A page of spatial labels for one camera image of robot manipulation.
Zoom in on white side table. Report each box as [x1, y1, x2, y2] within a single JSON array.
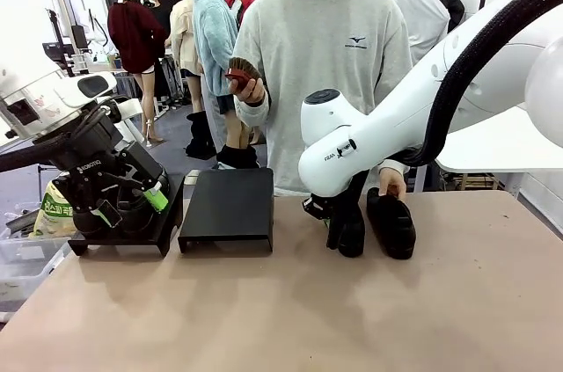
[[435, 120, 563, 173]]

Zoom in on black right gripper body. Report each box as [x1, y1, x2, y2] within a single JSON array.
[[302, 193, 335, 219]]

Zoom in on person's left forearm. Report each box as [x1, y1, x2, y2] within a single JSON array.
[[377, 158, 410, 173]]

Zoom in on short black boots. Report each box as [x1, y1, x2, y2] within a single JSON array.
[[216, 142, 260, 170]]

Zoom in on tall black boots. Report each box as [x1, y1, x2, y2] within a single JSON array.
[[184, 110, 217, 161]]

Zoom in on black metal shoe stand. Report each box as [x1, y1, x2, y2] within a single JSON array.
[[177, 167, 276, 255], [69, 173, 185, 258]]

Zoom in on green yellow snack bag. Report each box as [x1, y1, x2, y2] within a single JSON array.
[[29, 180, 78, 239]]

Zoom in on mannequin in light blue fleece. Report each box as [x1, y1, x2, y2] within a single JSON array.
[[192, 0, 241, 153]]

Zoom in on clear plastic storage bin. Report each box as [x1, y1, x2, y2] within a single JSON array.
[[0, 226, 74, 323]]

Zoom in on person in grey sweatshirt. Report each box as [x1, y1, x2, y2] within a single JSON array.
[[232, 0, 414, 197]]

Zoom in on mannequin in maroon sweater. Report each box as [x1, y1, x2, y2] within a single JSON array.
[[107, 0, 167, 144]]

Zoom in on mannequin in white shirt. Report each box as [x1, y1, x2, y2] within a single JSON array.
[[389, 0, 452, 68]]

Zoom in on white draped cloth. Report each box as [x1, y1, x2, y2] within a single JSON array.
[[114, 98, 146, 144]]

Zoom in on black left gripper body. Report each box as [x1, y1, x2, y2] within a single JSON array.
[[52, 141, 166, 210]]

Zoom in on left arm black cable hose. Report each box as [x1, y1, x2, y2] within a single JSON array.
[[0, 132, 76, 173]]

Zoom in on mannequin in red top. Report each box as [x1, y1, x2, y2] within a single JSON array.
[[226, 0, 255, 24]]

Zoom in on person's left hand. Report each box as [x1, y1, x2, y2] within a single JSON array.
[[377, 168, 408, 201]]

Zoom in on person's right forearm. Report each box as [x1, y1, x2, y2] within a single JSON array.
[[232, 90, 270, 129]]

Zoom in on mannequin in beige jacket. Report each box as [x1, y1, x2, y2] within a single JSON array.
[[170, 0, 206, 113]]

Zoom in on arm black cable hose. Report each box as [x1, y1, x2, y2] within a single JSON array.
[[325, 0, 563, 254], [0, 132, 76, 173]]

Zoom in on brown shoe brush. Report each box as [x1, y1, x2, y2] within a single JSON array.
[[224, 56, 261, 94]]

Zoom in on background person in black cap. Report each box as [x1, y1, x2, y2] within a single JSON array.
[[140, 0, 172, 37]]

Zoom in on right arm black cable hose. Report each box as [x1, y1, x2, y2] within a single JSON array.
[[325, 0, 563, 254]]

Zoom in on person's right hand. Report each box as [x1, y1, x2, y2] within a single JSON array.
[[228, 77, 265, 105]]

